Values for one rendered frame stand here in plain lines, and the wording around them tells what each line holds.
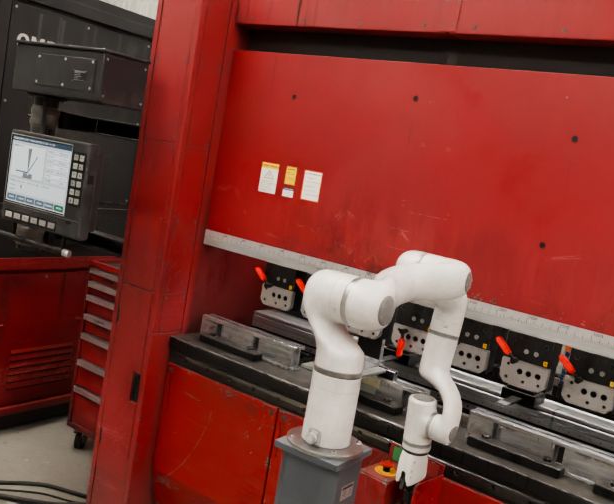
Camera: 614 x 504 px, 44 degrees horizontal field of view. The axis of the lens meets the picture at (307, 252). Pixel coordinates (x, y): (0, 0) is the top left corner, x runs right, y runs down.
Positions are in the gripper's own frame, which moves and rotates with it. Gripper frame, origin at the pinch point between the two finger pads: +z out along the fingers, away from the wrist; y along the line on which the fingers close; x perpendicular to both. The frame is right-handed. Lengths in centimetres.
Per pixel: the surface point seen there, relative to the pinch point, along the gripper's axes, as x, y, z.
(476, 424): 2.5, -31.3, -16.3
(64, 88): -156, 28, -107
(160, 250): -128, -1, -49
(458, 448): 3.8, -19.0, -11.9
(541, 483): 30.8, -20.8, -11.1
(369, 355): -42, -30, -26
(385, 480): -5.6, 5.2, -4.5
